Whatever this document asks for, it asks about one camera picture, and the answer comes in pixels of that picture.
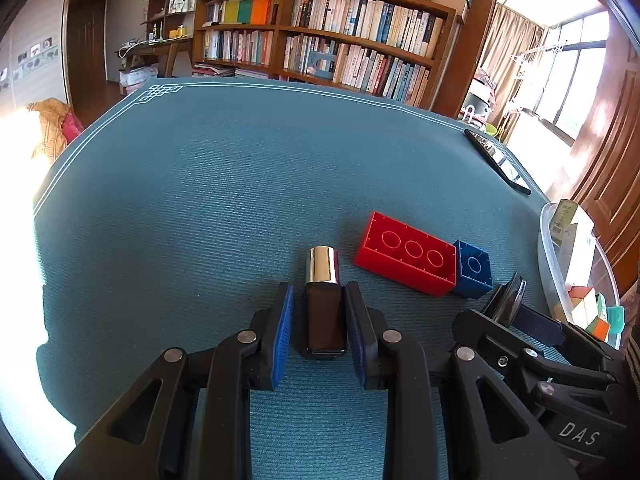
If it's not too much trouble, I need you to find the blue building brick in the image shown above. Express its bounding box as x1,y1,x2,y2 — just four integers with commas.
452,240,492,299

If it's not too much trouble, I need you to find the red building brick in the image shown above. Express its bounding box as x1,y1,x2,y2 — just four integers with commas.
354,211,457,297

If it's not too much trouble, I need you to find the orange green building block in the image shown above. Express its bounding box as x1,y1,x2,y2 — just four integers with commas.
586,316,611,341

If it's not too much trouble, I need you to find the teal plastic capsule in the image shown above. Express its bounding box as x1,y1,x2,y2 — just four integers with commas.
606,306,626,335

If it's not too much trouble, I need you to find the orange yellow building block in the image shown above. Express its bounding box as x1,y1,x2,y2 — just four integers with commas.
568,286,599,328

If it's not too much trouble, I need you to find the clear plastic bowl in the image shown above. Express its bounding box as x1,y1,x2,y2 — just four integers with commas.
538,202,622,348

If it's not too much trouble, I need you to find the white medicine box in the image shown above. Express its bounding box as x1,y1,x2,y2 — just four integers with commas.
558,223,596,288

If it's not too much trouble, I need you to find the yellow green small box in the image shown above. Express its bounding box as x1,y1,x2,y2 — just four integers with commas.
550,198,593,245

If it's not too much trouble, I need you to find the brown wooden door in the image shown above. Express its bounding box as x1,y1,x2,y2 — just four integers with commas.
547,18,639,294

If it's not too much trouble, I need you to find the black smartphone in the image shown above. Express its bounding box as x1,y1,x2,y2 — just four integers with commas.
464,129,532,195

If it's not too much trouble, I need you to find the green plastic basin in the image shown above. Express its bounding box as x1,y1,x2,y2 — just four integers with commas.
485,124,498,136

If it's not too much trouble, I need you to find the orange cushion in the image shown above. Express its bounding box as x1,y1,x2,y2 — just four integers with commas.
27,98,85,162

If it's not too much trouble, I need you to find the beige curtain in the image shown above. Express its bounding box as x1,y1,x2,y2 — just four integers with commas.
478,3,547,126

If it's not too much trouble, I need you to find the wooden side desk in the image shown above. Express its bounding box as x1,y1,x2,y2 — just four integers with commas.
116,36,193,78

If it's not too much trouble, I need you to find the large wooden bookshelf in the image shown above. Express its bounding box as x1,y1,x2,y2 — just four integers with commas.
192,0,458,110

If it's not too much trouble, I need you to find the small wooden shelf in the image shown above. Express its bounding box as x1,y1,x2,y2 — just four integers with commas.
142,0,195,41

